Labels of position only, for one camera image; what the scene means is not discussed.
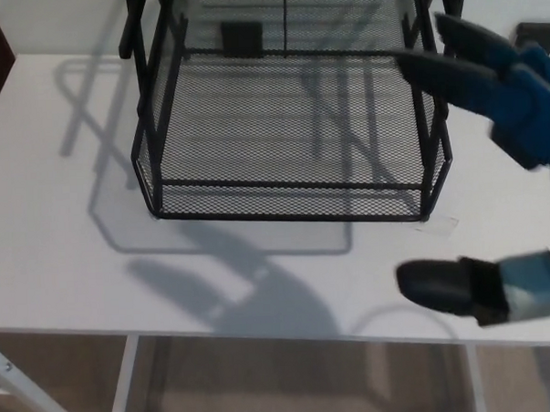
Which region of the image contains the black metal tray rack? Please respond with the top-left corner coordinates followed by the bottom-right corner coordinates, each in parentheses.
top-left (114, 0), bottom-right (480, 236)

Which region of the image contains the white desk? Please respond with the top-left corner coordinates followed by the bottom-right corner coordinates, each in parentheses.
top-left (0, 29), bottom-right (550, 412)

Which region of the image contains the clear tape strip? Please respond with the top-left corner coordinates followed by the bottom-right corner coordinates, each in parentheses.
top-left (410, 214), bottom-right (461, 239)

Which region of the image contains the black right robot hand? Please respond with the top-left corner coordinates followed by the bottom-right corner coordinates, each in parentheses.
top-left (385, 9), bottom-right (550, 332)

